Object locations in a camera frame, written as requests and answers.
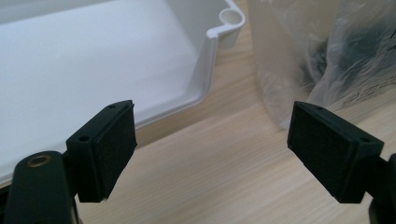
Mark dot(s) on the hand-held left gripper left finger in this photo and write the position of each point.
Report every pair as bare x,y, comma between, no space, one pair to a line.
99,155

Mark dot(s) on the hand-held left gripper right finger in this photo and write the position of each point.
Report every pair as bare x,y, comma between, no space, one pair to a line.
330,155

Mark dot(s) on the white plastic bin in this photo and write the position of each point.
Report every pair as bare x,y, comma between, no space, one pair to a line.
77,62

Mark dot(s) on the clear plastic bag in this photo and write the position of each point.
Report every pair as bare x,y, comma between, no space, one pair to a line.
280,62

